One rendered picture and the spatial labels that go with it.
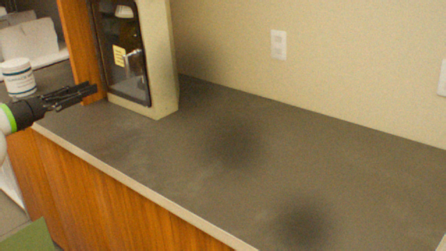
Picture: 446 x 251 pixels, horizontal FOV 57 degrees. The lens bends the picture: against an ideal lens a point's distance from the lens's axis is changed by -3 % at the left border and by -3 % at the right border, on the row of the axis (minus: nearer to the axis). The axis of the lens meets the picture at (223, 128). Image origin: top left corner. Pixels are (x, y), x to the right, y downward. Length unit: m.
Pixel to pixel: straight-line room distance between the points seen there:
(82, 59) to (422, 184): 1.33
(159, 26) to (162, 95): 0.25
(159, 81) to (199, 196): 0.56
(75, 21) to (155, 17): 0.39
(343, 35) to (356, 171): 0.48
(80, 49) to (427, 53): 1.27
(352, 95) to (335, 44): 0.19
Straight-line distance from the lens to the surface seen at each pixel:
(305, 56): 1.61
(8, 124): 1.33
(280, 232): 1.07
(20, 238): 0.83
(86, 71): 1.84
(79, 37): 1.80
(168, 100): 1.64
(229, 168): 1.29
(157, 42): 1.55
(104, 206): 1.67
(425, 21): 1.39
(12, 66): 2.08
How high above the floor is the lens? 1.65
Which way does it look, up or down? 28 degrees down
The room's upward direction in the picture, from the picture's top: 4 degrees counter-clockwise
